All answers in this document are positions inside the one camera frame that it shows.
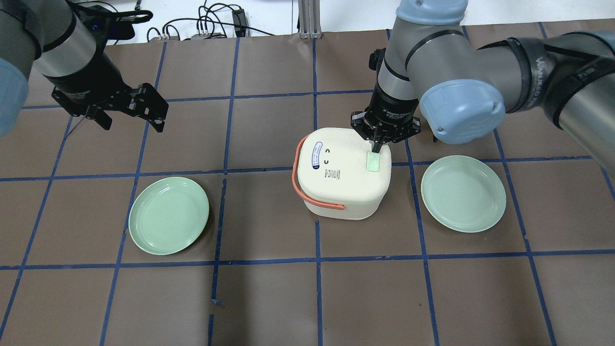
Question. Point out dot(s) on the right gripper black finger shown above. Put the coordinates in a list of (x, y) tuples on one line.
[(379, 143), (374, 144)]

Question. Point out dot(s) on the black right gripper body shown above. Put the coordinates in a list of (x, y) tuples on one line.
[(391, 106)]

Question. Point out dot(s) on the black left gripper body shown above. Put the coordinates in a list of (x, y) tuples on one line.
[(82, 80)]

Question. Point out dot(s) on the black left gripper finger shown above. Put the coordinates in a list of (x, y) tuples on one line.
[(151, 106), (98, 115)]

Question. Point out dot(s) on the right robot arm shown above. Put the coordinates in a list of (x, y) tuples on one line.
[(465, 93)]

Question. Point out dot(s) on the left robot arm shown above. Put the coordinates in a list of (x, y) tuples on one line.
[(65, 42)]

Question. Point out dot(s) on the cream rice cooker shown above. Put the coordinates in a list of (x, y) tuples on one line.
[(338, 176)]

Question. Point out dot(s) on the right green plate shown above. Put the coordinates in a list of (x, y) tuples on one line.
[(463, 194)]

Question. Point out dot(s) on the green plate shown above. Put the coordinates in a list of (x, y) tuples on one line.
[(168, 216), (463, 194)]

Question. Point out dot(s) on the left green plate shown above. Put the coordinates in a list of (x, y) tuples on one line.
[(168, 216)]

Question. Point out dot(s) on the aluminium frame post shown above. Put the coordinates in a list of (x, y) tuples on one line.
[(309, 24)]

